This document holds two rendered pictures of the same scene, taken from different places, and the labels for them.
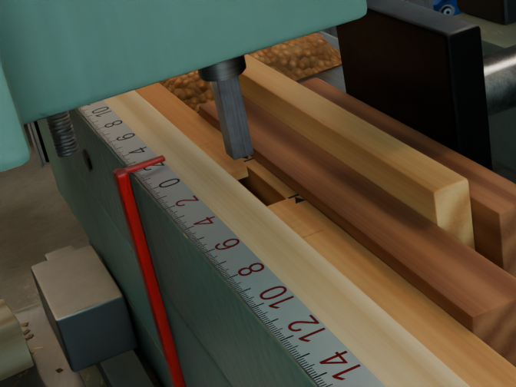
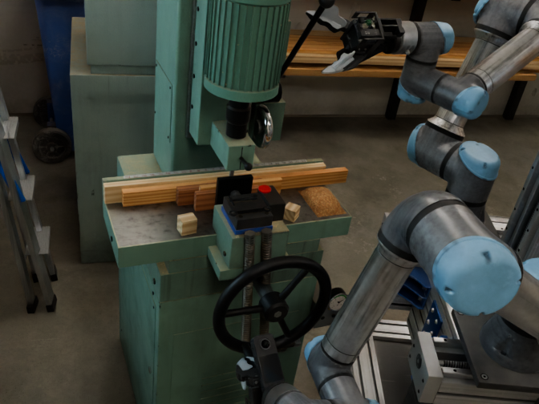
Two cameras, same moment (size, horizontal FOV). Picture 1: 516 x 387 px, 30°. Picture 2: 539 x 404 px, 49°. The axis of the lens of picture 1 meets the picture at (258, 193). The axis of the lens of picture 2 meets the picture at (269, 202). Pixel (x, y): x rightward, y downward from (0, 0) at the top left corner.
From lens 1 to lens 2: 149 cm
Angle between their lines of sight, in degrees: 70
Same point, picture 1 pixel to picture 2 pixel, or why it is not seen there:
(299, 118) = not seen: hidden behind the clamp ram
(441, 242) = (193, 187)
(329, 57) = (318, 212)
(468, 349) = (173, 187)
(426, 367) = (167, 179)
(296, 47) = (316, 204)
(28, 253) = not seen: outside the picture
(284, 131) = not seen: hidden behind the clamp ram
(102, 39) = (214, 144)
